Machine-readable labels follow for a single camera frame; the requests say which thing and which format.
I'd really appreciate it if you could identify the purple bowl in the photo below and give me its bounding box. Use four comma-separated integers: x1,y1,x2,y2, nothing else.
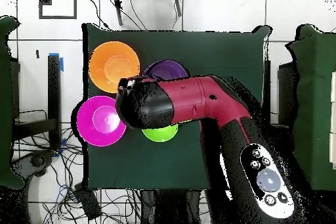
142,59,190,81

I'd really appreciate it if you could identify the orange bowl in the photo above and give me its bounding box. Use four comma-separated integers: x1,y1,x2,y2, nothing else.
88,41,140,94

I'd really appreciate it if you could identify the pink bowl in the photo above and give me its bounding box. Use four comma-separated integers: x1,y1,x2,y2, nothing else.
76,95,127,148

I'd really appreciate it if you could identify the green bowl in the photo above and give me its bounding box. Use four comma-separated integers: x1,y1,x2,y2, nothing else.
141,123,179,143

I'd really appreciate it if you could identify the blue tape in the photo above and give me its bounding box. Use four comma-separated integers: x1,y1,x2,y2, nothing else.
49,53,64,73

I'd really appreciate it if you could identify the dark green table cloth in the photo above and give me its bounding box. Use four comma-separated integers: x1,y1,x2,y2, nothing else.
81,22,272,192

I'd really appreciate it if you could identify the green cloth covered table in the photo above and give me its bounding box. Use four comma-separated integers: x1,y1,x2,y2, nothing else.
0,15,25,190
285,23,336,192

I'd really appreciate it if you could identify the black power adapter box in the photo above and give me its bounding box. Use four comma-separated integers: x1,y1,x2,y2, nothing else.
73,182,102,221

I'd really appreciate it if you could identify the black table frame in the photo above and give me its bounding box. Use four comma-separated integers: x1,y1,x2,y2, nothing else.
11,54,62,149

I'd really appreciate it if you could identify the floor cable bundle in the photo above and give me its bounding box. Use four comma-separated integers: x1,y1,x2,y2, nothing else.
12,126,142,224

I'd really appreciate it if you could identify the black square floor frame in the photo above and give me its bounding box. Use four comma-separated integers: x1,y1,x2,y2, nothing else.
38,0,77,20

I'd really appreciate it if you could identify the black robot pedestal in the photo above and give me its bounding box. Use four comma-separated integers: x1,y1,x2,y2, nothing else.
140,189,208,224

